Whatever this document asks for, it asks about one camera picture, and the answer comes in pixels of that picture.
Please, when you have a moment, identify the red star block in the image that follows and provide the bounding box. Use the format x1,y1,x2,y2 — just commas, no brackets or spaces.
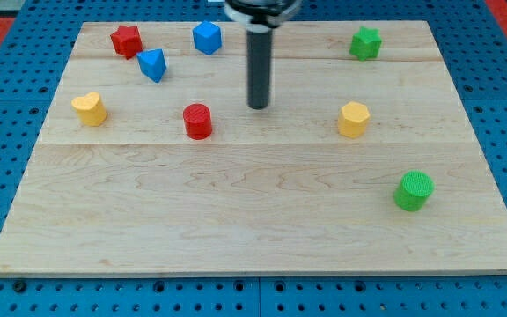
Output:
110,26,143,60

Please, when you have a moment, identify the red cylinder block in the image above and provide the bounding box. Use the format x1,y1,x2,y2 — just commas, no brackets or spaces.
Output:
183,103,212,140

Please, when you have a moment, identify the light wooden board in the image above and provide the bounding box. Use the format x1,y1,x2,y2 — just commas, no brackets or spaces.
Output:
0,20,507,278

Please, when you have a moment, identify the blue triangle block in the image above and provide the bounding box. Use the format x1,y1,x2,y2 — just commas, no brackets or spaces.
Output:
136,48,167,83

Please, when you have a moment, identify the blue cube block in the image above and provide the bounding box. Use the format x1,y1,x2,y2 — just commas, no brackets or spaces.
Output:
192,21,222,55

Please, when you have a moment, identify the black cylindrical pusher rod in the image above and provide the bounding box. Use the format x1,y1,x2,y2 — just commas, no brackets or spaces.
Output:
246,31,273,110

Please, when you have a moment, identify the yellow heart block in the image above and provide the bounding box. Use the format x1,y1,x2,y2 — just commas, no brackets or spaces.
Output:
71,92,107,127

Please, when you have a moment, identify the yellow hexagon block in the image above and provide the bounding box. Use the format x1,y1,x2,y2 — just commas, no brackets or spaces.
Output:
337,101,371,138

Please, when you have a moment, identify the green cylinder block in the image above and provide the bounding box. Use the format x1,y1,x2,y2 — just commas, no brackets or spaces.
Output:
393,170,435,212

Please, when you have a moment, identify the green star block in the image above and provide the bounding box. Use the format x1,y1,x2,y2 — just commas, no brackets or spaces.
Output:
349,26,382,61

